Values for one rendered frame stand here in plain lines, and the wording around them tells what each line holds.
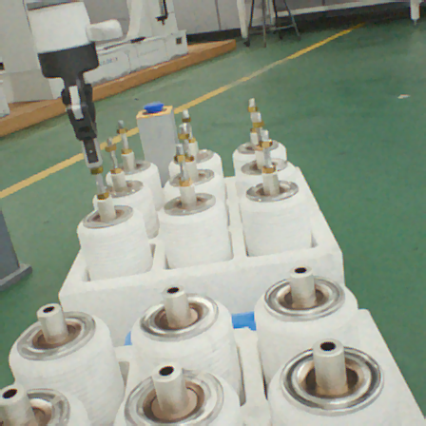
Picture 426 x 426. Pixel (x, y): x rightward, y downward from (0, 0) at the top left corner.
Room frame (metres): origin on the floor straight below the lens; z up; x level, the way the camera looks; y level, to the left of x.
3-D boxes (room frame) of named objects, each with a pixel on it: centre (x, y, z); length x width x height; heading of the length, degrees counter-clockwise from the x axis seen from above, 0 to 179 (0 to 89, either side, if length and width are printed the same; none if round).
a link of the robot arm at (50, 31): (0.76, 0.13, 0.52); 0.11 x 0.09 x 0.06; 96
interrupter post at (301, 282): (0.45, -0.07, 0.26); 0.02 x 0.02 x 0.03
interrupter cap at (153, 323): (0.46, 0.05, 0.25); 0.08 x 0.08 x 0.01
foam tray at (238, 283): (0.87, 0.03, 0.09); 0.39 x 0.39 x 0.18; 87
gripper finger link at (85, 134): (0.74, 0.15, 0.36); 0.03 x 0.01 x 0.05; 6
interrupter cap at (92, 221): (0.76, 0.15, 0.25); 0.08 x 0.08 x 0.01
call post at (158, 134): (1.16, 0.09, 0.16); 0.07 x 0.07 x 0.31; 87
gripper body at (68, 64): (0.76, 0.15, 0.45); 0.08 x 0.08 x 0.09
